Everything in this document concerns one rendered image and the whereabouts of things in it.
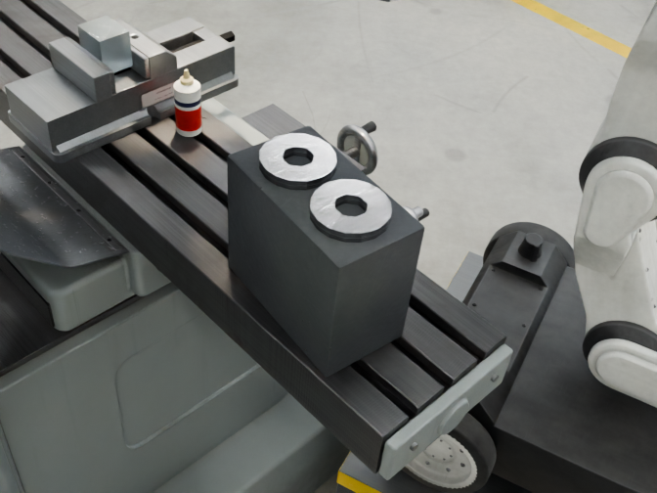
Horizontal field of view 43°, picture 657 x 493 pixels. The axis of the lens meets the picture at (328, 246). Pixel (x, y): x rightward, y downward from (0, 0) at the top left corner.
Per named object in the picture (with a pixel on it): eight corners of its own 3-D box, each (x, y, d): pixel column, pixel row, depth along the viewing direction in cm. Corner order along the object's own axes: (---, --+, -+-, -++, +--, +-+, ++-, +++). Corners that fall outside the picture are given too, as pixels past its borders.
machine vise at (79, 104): (188, 48, 147) (185, -10, 140) (240, 84, 140) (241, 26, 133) (6, 118, 129) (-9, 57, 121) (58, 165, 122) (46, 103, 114)
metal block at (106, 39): (110, 49, 130) (107, 15, 126) (133, 66, 127) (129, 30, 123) (82, 60, 127) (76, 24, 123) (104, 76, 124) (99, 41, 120)
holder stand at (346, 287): (301, 233, 115) (310, 114, 101) (403, 336, 103) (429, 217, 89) (227, 266, 109) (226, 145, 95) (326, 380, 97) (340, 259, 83)
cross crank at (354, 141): (349, 151, 188) (355, 108, 180) (387, 177, 183) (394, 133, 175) (297, 178, 180) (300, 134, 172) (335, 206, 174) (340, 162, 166)
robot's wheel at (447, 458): (484, 489, 151) (509, 427, 137) (475, 512, 148) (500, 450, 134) (385, 441, 157) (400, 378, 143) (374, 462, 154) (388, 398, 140)
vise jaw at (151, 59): (132, 35, 136) (129, 14, 133) (178, 68, 130) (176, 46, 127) (101, 47, 132) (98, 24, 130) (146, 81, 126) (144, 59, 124)
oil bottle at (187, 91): (192, 119, 132) (189, 59, 125) (207, 131, 130) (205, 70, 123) (171, 128, 130) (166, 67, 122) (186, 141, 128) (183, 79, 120)
